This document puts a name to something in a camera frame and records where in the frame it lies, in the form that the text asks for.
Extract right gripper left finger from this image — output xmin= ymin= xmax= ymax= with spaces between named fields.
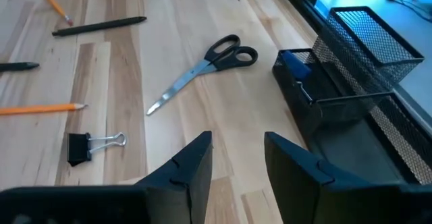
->
xmin=0 ymin=131 xmax=214 ymax=224

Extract black binder clip silver handles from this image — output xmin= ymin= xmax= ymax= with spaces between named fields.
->
xmin=66 ymin=131 xmax=128 ymax=167

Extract black handled scissors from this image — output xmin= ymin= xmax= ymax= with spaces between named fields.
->
xmin=145 ymin=34 xmax=259 ymax=117

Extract small blue binder clip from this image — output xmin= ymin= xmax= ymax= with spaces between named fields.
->
xmin=281 ymin=50 xmax=315 ymax=104

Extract black mesh desk organizer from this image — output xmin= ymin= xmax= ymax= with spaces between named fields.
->
xmin=271 ymin=6 xmax=432 ymax=186

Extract orange pencil with eraser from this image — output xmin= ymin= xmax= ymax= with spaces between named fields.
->
xmin=32 ymin=0 xmax=74 ymax=27
xmin=0 ymin=103 xmax=89 ymax=117

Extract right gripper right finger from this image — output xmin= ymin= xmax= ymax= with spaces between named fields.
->
xmin=264 ymin=131 xmax=432 ymax=224

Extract black pen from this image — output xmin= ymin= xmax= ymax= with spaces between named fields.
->
xmin=51 ymin=16 xmax=148 ymax=38
xmin=0 ymin=61 xmax=41 ymax=74

